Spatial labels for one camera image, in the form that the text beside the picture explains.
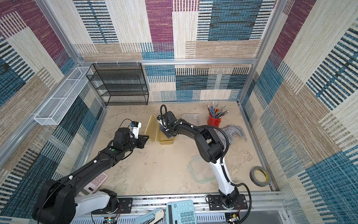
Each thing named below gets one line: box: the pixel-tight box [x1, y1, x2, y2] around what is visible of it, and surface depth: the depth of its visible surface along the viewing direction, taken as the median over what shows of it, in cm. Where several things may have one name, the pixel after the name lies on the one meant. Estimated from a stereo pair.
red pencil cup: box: [207, 108, 222, 128], surface depth 102 cm
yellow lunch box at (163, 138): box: [157, 121, 175, 145], surface depth 98 cm
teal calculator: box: [165, 199, 197, 224], surface depth 71 cm
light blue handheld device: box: [133, 209, 165, 224], surface depth 70 cm
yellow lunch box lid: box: [144, 114, 158, 143], surface depth 89 cm
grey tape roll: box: [249, 165, 272, 188], surface depth 81 cm
